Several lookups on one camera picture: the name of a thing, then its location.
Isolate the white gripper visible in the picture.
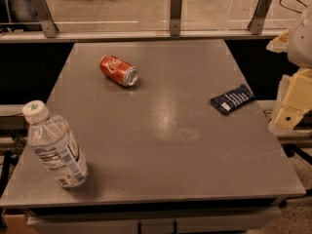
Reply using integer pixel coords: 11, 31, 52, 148
266, 5, 312, 136

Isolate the red coke can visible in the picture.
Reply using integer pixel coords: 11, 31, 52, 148
99, 56, 138, 87

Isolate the dark blue snack packet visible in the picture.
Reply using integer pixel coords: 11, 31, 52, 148
210, 84, 255, 115

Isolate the clear plastic water bottle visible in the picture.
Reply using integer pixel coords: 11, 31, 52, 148
22, 100, 89, 188

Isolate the seated person in jeans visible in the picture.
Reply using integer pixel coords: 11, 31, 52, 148
0, 0, 41, 31

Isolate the cardboard box under table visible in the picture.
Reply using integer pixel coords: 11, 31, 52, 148
2, 210, 37, 234

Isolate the right metal bracket post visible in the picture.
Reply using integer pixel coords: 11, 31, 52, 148
248, 0, 273, 35

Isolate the left metal bracket post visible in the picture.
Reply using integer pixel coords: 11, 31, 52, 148
31, 0, 59, 38

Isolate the metal rail behind table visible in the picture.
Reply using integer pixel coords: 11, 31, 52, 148
0, 29, 283, 44

